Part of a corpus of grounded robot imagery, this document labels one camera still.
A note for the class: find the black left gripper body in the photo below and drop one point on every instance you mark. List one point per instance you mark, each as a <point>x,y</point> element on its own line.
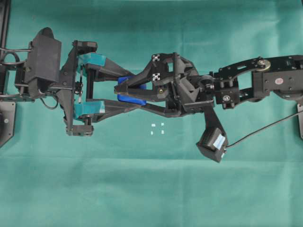
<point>44,75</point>

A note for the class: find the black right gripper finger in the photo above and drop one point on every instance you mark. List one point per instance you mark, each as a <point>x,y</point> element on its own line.
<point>157,72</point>
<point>156,95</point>

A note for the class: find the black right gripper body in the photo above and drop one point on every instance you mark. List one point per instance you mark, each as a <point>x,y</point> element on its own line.
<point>178,83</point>

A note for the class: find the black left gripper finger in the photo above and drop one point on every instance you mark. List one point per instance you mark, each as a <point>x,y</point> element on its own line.
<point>100,109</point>
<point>104,69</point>

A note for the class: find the blue block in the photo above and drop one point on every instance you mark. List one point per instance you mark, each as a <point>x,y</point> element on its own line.
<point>131,99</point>

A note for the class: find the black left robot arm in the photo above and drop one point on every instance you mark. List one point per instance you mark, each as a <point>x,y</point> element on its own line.
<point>14,89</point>

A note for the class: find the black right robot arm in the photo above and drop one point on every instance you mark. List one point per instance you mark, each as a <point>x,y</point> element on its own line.
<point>252,80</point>

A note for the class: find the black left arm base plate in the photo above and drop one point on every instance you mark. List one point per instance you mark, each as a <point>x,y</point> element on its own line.
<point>7,121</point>

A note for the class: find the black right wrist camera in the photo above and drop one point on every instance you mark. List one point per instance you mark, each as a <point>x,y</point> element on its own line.
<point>212,144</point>

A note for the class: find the black aluminium frame rail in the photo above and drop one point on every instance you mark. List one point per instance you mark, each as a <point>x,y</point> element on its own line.
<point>4,21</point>

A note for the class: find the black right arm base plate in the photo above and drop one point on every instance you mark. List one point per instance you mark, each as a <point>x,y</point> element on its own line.
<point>300,119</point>

